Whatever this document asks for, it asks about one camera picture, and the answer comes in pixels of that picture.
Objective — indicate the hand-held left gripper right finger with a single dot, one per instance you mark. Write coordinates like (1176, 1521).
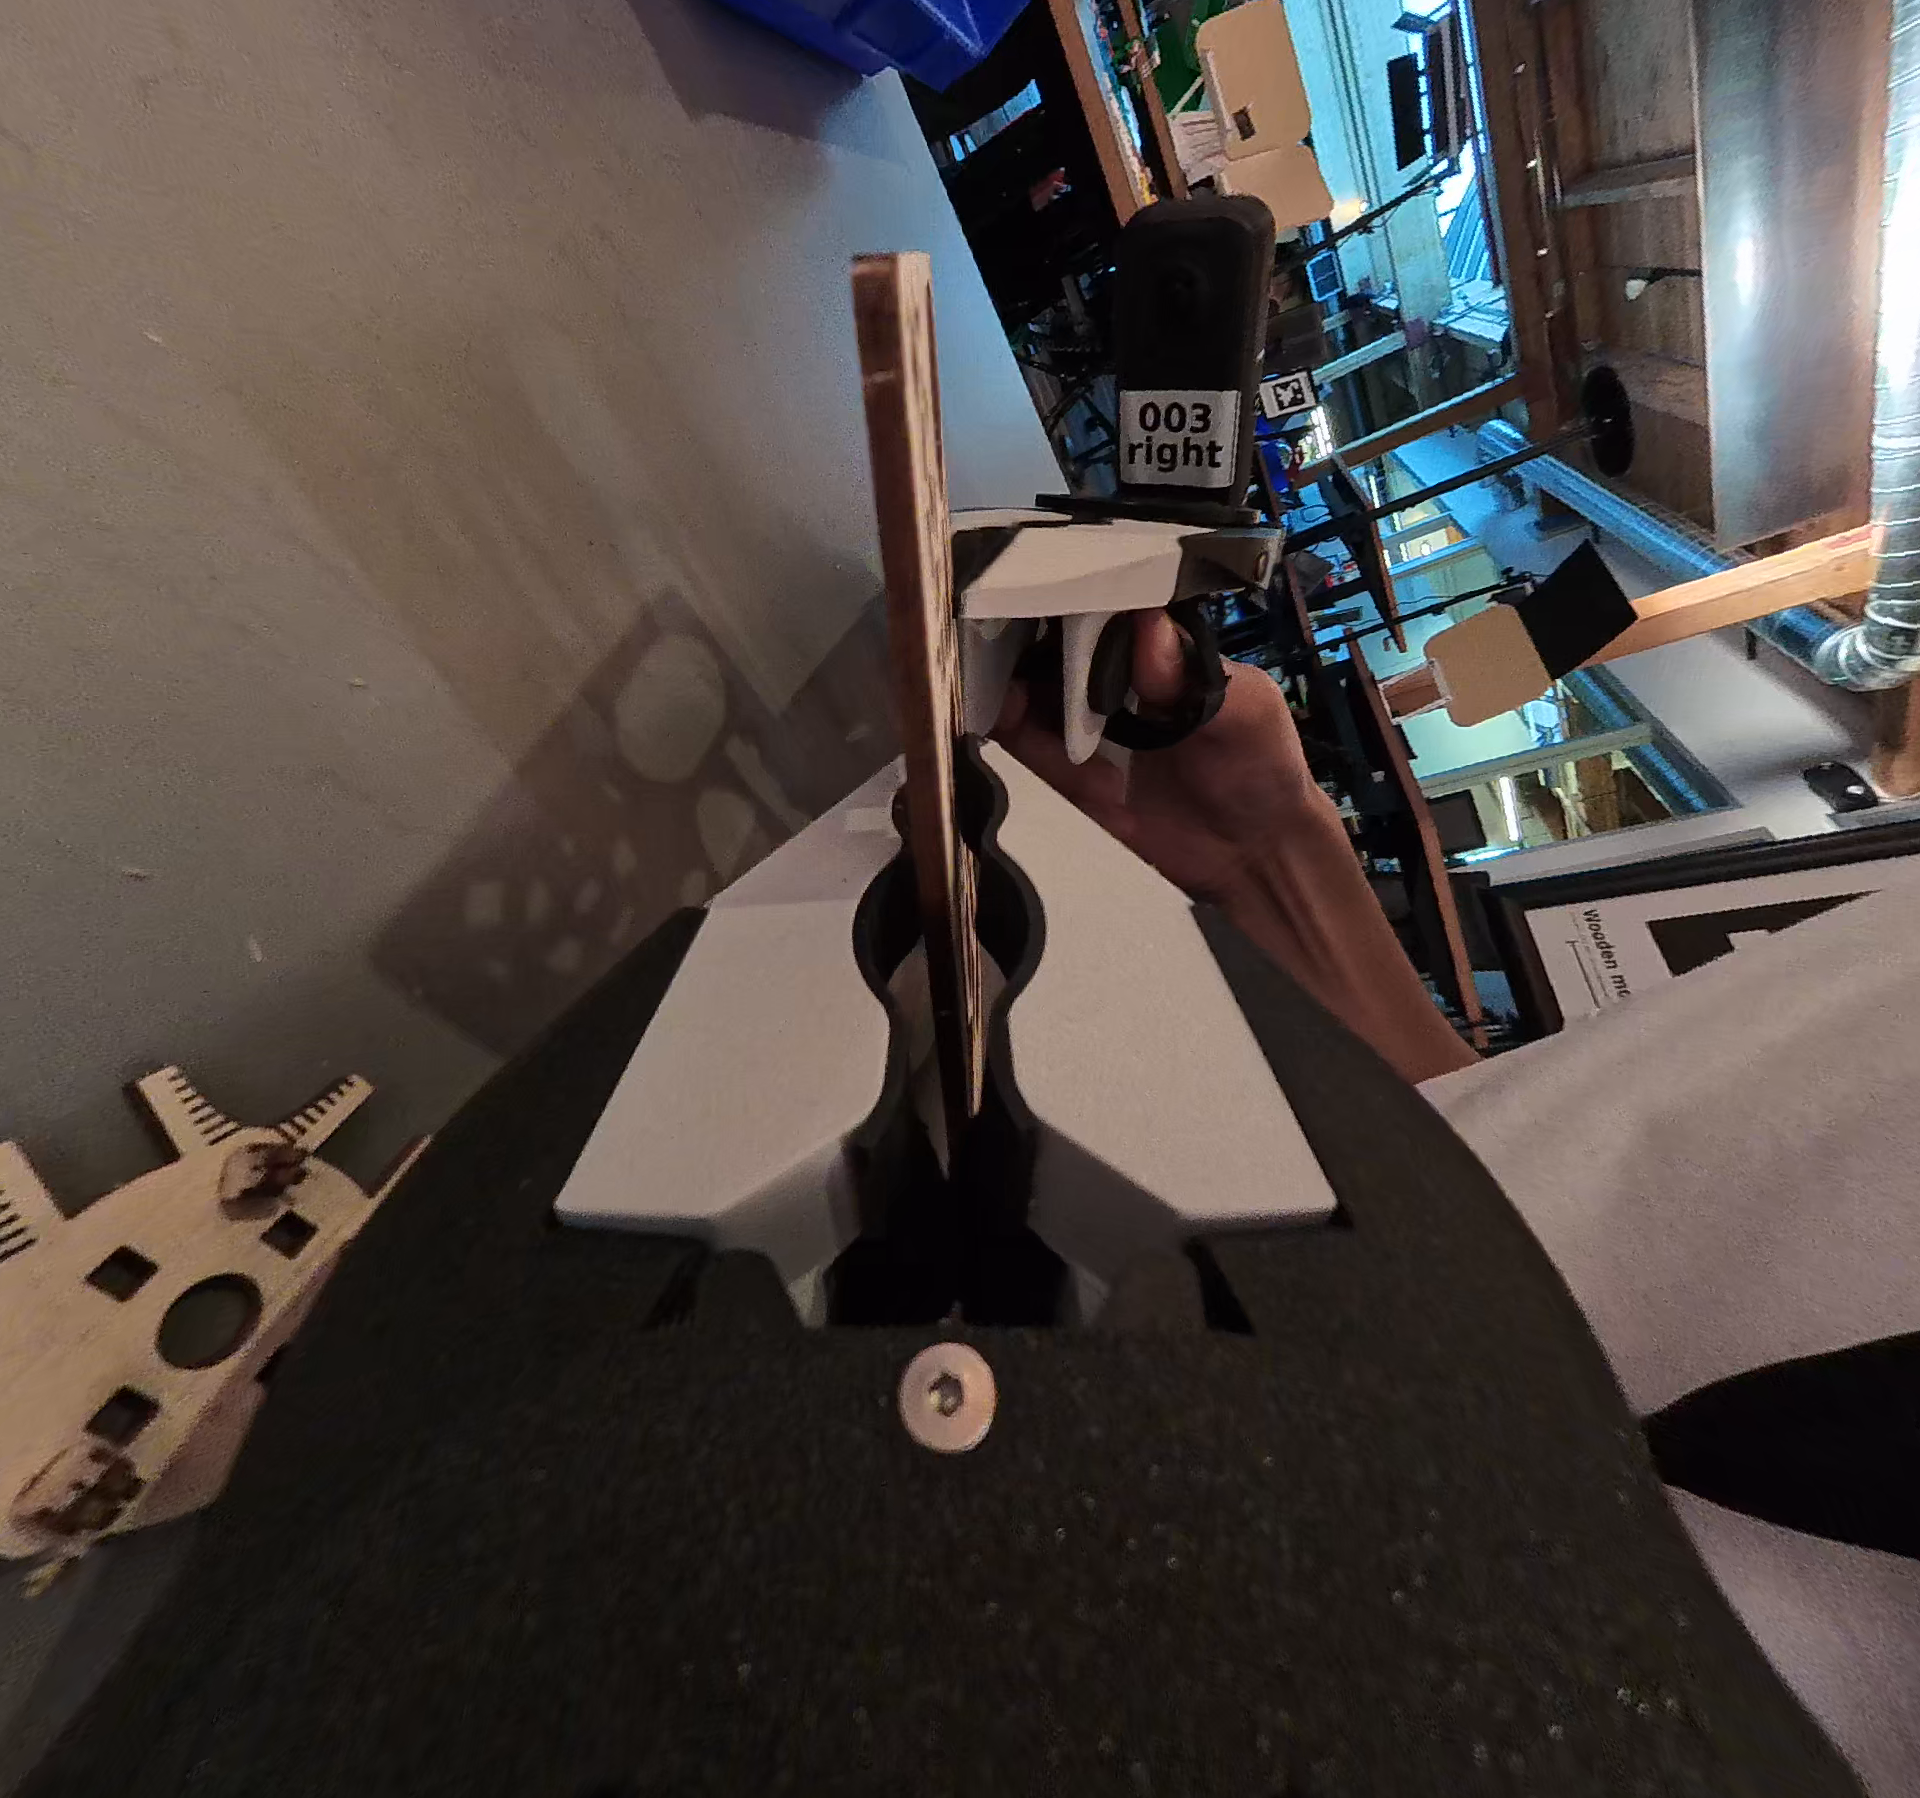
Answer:
(1155, 1078)

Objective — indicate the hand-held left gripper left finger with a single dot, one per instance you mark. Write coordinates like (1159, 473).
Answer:
(718, 1078)

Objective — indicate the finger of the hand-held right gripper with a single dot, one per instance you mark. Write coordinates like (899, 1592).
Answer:
(1050, 569)
(988, 668)

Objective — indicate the plywood parts sheet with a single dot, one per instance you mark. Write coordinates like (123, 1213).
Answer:
(899, 554)

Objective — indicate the wooden toothed gear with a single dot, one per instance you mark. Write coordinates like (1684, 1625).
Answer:
(163, 1206)

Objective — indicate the person's right forearm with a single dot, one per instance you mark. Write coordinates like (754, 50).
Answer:
(1381, 975)

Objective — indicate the person's right hand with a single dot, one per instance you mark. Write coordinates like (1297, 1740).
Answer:
(1244, 809)

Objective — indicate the small square marker tag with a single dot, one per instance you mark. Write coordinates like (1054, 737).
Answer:
(1294, 395)

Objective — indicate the cream hanging panel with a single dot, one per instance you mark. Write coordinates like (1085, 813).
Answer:
(1251, 72)

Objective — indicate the black round lamp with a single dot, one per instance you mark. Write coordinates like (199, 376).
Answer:
(1607, 420)

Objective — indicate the cream and black panel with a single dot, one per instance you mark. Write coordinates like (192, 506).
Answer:
(1485, 668)

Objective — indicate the black framed marker sign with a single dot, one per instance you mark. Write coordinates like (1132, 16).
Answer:
(1614, 981)

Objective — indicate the person's white shirt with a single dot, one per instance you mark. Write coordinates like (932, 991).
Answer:
(1725, 1200)

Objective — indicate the wooden ceiling beam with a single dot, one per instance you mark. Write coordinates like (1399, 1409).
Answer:
(1754, 584)

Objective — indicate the wide metal duct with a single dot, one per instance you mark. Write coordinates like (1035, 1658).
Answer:
(1785, 180)

